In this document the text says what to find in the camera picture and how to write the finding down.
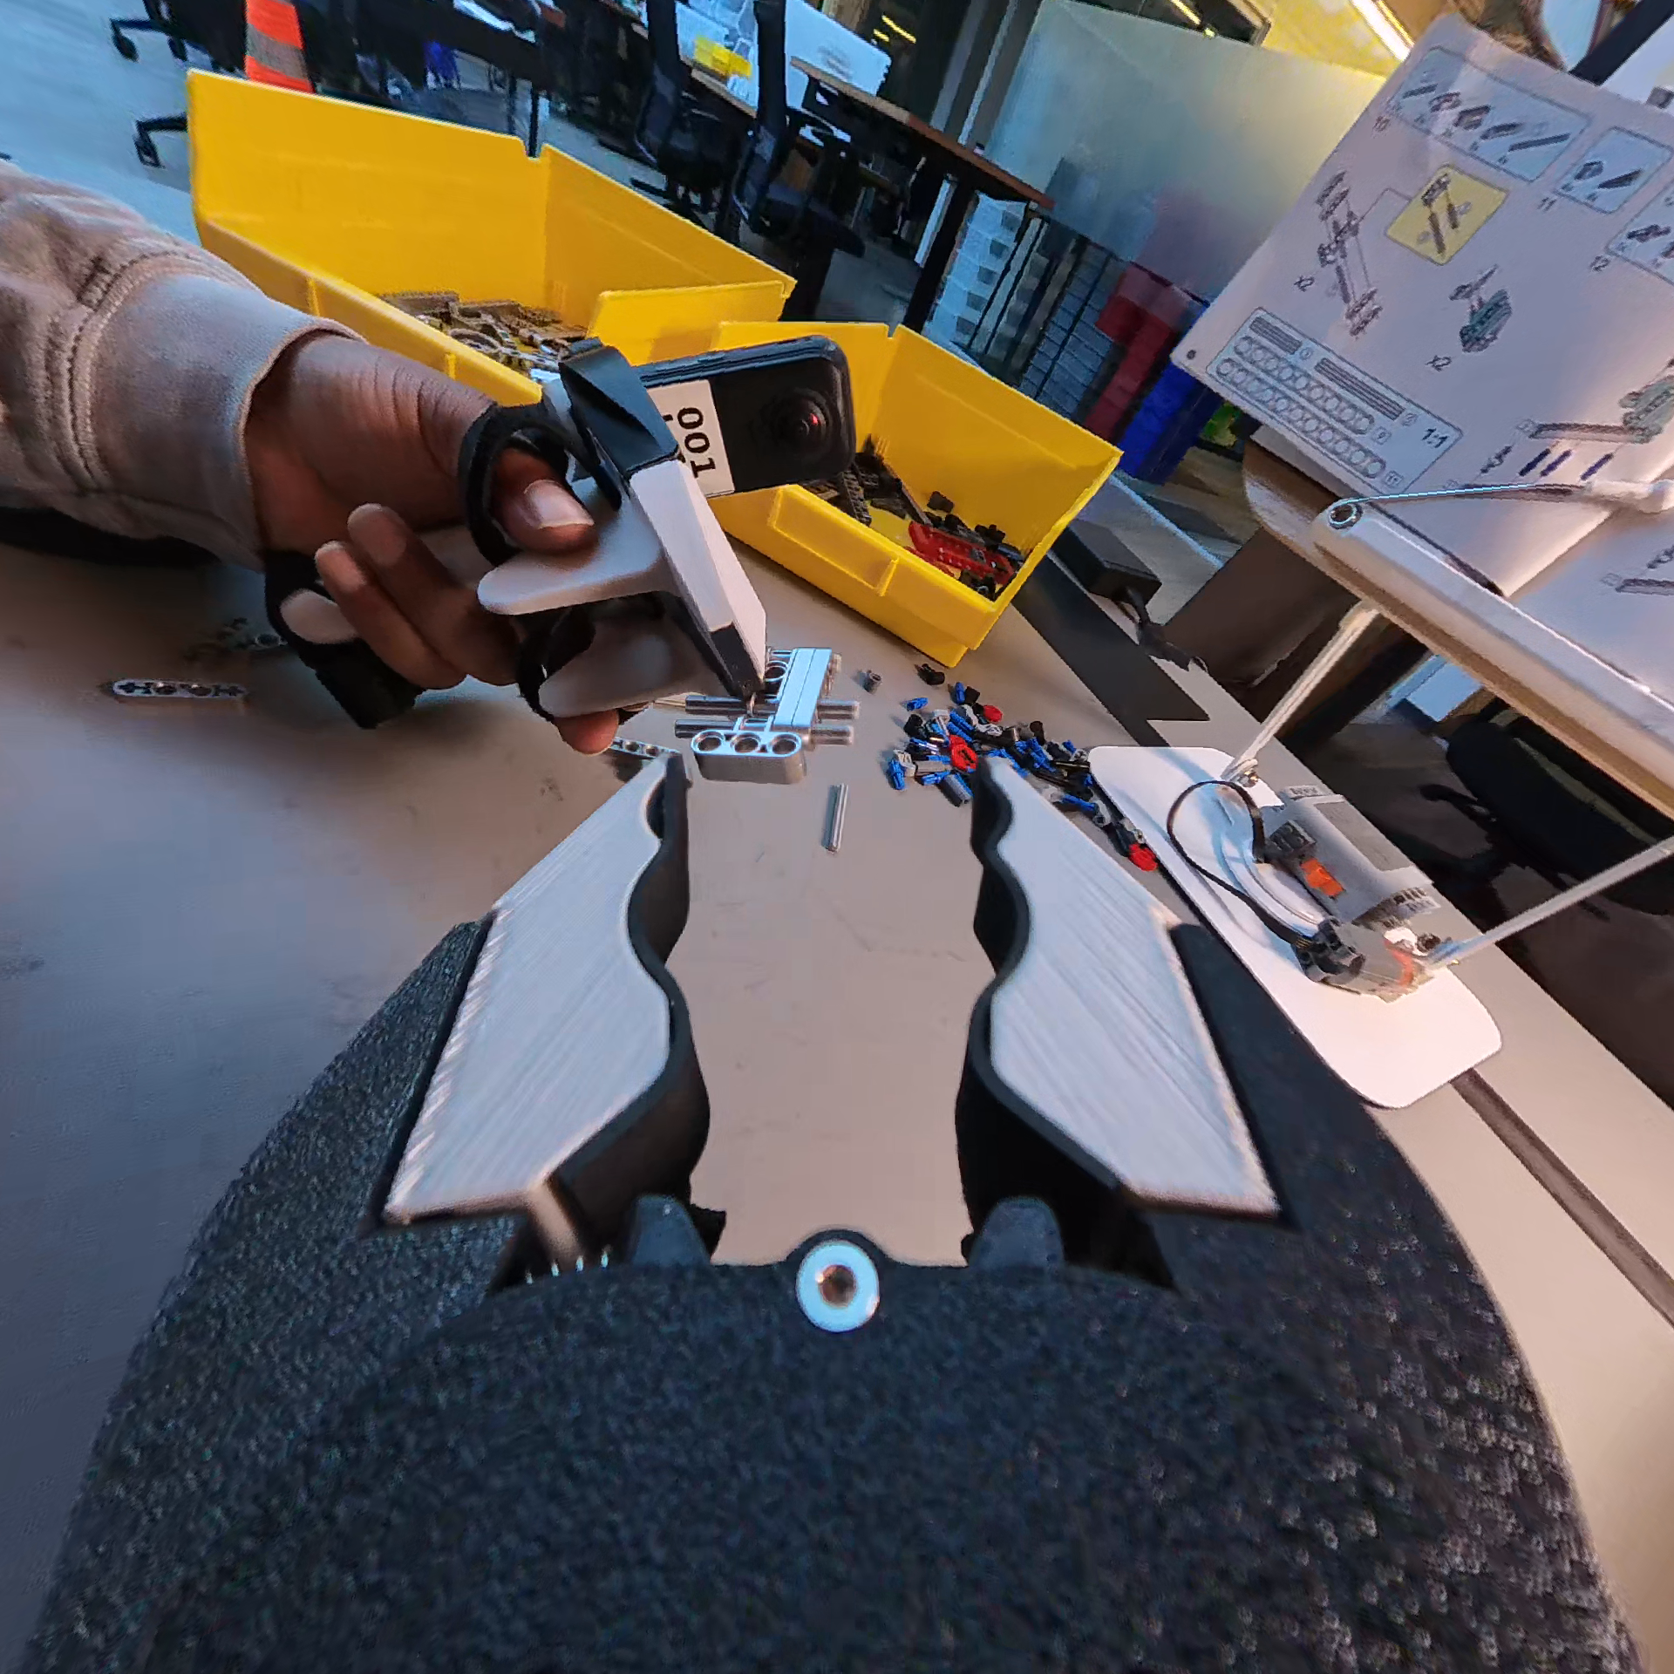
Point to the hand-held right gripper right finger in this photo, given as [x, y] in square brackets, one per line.
[1126, 1046]

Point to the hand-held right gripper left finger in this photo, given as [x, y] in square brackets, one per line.
[536, 1046]

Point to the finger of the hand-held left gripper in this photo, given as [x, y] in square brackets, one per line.
[702, 576]
[588, 588]

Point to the grey brick beam assembly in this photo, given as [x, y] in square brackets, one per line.
[752, 753]

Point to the person's left forearm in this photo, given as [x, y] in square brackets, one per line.
[132, 366]

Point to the grey desk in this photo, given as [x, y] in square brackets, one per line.
[158, 863]

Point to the person's left hand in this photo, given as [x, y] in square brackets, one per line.
[367, 470]

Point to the small yellow parts bin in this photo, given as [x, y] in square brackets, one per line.
[995, 444]

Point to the white paper sheet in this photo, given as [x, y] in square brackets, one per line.
[1361, 1046]

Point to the heap of black red parts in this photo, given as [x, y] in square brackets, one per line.
[955, 544]

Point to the heap of grey brick parts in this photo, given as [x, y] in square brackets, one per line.
[498, 333]

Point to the thin grey axle rod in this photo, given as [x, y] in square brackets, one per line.
[833, 817]

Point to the grey orange toy motor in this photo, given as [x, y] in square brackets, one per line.
[1335, 863]

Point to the black office chair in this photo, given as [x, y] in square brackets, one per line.
[198, 26]
[694, 117]

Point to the dark background table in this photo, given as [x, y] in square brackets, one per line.
[917, 143]

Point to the pile of blue brick pieces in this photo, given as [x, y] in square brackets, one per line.
[1007, 759]

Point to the stack of coloured crates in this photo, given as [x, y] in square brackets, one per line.
[1152, 392]

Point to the large yellow parts bin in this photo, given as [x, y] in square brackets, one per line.
[393, 209]

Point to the long grey holed beam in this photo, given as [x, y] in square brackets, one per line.
[178, 687]

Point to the brown stand board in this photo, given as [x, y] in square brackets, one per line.
[1465, 653]

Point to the orange traffic cone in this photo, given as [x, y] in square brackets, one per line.
[275, 40]

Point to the metal book stand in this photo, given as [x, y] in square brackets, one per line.
[1517, 494]

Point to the instruction booklet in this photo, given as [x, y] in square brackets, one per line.
[1465, 289]

